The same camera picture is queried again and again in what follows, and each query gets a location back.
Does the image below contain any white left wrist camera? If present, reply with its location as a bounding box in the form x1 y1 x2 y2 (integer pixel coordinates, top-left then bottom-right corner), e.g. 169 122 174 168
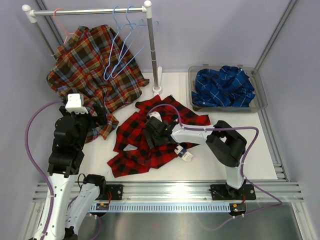
65 93 89 115

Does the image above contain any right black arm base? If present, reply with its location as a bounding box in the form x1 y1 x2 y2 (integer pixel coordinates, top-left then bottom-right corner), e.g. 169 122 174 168
208 183 257 201

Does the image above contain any blue plaid shirt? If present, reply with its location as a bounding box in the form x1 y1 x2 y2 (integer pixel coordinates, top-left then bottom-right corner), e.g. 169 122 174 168
191 65 256 108

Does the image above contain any brown plaid shirt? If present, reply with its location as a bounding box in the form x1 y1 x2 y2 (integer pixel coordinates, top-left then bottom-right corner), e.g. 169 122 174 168
46 25 150 143

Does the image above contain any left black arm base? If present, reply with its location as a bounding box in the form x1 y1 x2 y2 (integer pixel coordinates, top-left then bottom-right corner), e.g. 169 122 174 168
97 184 124 201

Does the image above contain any pink wire hanger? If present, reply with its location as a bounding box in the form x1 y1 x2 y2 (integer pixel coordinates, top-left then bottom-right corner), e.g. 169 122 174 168
53 8 74 44

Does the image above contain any blue hanger holding red shirt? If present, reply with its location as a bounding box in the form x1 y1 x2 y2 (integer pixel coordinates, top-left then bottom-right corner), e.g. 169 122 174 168
103 5 148 81

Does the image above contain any light blue hanger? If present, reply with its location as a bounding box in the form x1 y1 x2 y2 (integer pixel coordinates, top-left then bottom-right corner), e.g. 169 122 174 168
109 5 160 80

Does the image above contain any purple cable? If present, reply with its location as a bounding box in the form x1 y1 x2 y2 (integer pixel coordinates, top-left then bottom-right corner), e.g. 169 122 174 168
24 100 67 240
146 103 283 231

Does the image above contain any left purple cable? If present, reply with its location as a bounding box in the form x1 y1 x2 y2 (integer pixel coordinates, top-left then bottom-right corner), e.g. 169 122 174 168
24 100 67 240

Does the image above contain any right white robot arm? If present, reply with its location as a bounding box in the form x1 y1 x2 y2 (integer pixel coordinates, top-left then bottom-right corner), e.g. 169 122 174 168
142 116 247 200

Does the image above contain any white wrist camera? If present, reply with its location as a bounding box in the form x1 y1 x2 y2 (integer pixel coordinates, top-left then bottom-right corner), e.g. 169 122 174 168
65 93 89 115
147 111 162 122

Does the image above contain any clear grey plastic bin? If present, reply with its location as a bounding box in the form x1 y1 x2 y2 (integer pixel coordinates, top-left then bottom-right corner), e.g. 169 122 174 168
188 64 268 113

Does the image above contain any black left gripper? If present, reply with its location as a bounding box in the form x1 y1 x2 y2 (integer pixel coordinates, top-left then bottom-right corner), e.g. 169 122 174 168
60 103 107 149

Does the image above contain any silver white clothes rack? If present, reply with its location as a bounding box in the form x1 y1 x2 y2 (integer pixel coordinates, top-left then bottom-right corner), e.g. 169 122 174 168
21 0 163 96

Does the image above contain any red black checked shirt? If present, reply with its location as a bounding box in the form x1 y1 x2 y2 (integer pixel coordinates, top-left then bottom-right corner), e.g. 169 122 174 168
107 95 211 178

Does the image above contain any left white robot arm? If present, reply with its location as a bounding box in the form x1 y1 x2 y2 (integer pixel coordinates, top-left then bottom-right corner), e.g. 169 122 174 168
33 105 108 240

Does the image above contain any white slotted cable duct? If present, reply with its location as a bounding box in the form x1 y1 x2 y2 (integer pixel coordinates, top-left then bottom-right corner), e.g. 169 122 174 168
89 202 231 213

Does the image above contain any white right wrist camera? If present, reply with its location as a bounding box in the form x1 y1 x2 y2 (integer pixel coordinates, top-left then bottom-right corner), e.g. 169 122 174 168
147 111 162 122

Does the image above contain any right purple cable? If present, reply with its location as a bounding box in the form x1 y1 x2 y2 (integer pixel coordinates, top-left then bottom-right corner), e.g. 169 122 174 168
146 103 283 231

